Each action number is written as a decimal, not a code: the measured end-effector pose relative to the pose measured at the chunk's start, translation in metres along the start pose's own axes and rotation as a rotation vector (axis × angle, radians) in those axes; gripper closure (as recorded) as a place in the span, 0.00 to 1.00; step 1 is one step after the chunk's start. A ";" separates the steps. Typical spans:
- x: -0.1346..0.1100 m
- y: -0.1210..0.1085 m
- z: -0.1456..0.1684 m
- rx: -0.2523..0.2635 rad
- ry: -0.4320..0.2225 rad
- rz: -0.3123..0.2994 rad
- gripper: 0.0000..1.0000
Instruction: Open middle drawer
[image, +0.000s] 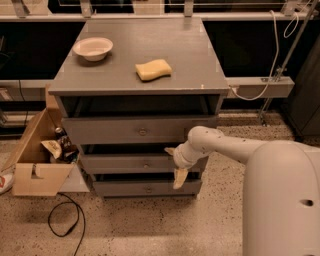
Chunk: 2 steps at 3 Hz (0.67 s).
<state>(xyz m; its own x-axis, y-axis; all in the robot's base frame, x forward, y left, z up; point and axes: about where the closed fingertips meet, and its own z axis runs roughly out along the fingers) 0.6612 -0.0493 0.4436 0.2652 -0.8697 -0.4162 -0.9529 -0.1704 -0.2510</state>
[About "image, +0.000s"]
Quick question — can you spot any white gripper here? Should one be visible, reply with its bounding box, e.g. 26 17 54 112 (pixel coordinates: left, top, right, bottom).
164 141 210 189

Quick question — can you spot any grey drawer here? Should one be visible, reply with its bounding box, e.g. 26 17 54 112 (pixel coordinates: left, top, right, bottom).
80 143 177 174
93 172 202 197
62 116 217 145

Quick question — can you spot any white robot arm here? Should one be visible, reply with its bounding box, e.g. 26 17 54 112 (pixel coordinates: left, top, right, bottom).
166 126 320 256

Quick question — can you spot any grey top drawer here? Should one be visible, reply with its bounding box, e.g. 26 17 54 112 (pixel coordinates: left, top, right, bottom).
62 116 217 145

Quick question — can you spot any grey bottom drawer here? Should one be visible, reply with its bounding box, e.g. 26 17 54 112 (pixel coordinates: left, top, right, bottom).
93 172 202 197

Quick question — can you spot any grey drawer cabinet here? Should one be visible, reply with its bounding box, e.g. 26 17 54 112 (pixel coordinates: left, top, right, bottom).
48 17 230 200

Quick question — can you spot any yellow sponge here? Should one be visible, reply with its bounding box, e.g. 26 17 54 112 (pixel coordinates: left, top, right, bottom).
135 59 172 81

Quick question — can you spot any dark bottle in box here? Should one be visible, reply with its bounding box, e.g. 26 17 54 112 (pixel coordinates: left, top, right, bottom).
55 127 77 163

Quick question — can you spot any crumpled snack bag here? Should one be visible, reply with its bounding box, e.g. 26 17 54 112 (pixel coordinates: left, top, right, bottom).
41 140 62 159

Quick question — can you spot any white bowl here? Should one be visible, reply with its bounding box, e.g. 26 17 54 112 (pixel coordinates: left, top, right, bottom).
72 37 113 62

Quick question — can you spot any cardboard box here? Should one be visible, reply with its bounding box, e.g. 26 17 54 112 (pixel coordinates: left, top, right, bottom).
1 84 73 196

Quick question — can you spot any white red shoe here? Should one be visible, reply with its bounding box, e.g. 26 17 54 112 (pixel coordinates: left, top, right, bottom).
0 173 14 194

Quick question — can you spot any black floor cable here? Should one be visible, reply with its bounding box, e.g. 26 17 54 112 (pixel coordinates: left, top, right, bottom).
47 192 87 256

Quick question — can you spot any grey wall rail box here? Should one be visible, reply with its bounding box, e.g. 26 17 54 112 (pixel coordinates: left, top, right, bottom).
226 76 294 100

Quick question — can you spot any white hanging cable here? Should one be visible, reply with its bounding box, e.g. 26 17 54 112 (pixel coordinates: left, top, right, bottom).
229 9 300 102

